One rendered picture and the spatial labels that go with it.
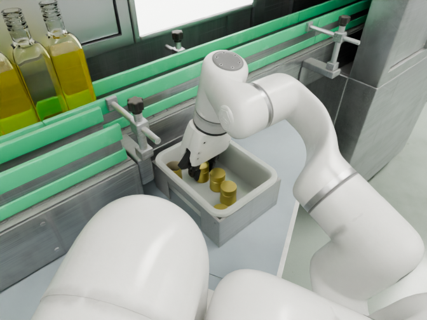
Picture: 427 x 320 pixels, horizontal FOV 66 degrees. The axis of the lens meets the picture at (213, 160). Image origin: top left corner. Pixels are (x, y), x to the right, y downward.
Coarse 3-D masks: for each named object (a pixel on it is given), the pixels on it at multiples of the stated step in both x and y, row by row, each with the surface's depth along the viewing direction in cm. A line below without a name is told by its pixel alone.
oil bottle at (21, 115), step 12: (0, 60) 51; (0, 72) 51; (12, 72) 52; (0, 84) 52; (12, 84) 53; (0, 96) 53; (12, 96) 54; (24, 96) 56; (0, 108) 54; (12, 108) 55; (24, 108) 57; (0, 120) 55; (12, 120) 56; (24, 120) 58; (36, 120) 59
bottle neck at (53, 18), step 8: (48, 0) 54; (40, 8) 53; (48, 8) 53; (56, 8) 54; (48, 16) 54; (56, 16) 54; (48, 24) 55; (56, 24) 55; (48, 32) 56; (56, 32) 56
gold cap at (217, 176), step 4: (216, 168) 72; (220, 168) 72; (212, 172) 71; (216, 172) 71; (220, 172) 71; (224, 172) 71; (212, 176) 70; (216, 176) 70; (220, 176) 70; (224, 176) 70; (212, 180) 71; (216, 180) 70; (220, 180) 70; (224, 180) 71; (212, 184) 72; (216, 184) 71; (220, 184) 71; (212, 188) 72; (216, 188) 72
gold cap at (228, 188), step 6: (228, 180) 69; (222, 186) 68; (228, 186) 68; (234, 186) 68; (222, 192) 68; (228, 192) 67; (234, 192) 68; (222, 198) 69; (228, 198) 68; (234, 198) 69; (228, 204) 69
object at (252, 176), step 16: (176, 144) 74; (160, 160) 70; (176, 160) 75; (224, 160) 78; (240, 160) 74; (256, 160) 70; (176, 176) 66; (240, 176) 76; (256, 176) 72; (272, 176) 66; (192, 192) 63; (208, 192) 73; (240, 192) 73; (256, 192) 63; (208, 208) 60
